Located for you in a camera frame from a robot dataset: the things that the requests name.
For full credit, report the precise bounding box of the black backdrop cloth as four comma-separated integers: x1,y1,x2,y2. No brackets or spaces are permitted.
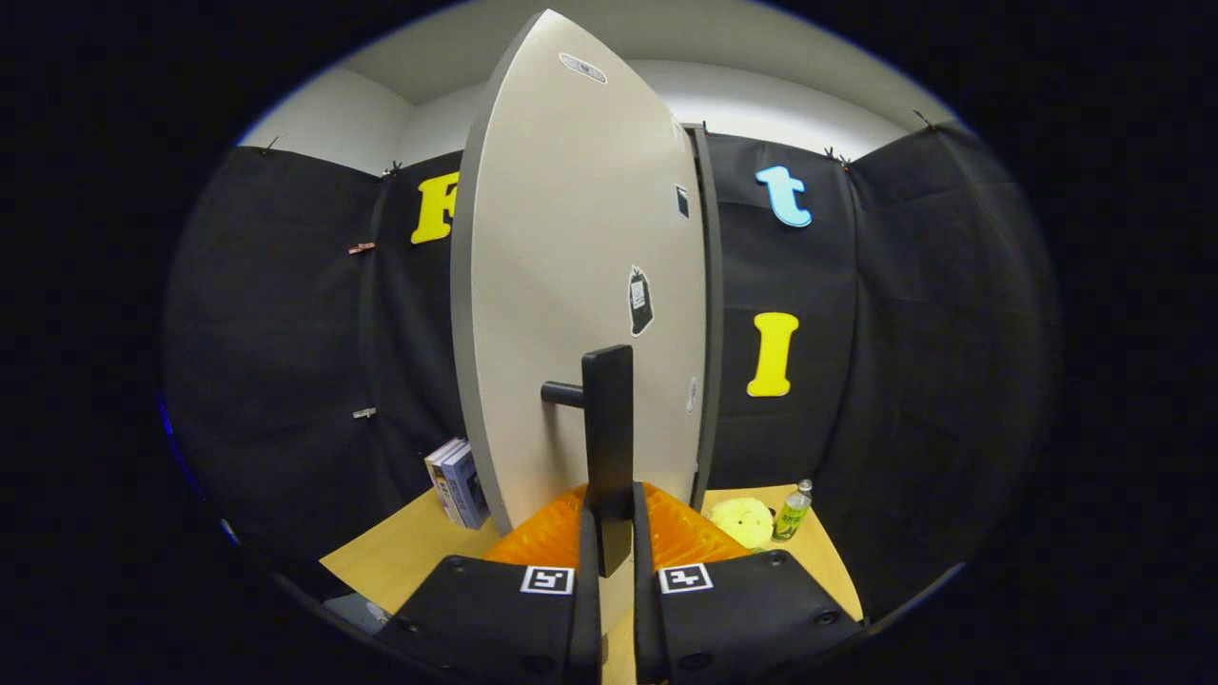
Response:
162,122,1062,619

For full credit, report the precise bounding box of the beige shoe cabinet door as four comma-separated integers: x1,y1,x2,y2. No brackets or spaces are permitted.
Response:
450,10,710,619

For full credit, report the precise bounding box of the black door handle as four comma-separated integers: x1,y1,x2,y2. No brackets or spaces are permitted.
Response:
540,344,636,578

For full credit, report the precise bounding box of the blue book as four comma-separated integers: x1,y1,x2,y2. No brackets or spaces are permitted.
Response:
440,441,492,531

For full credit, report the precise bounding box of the yellow plush toy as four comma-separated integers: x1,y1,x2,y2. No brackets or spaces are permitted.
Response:
707,497,776,553

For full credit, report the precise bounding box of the green label bottle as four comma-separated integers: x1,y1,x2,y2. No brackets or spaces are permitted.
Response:
772,479,815,542

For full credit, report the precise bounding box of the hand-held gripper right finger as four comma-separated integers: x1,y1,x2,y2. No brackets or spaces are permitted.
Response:
632,481,867,685

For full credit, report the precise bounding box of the white striped book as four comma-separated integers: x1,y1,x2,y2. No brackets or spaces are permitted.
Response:
425,438,467,527

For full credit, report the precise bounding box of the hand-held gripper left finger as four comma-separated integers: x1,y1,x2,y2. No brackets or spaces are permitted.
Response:
376,483,603,685

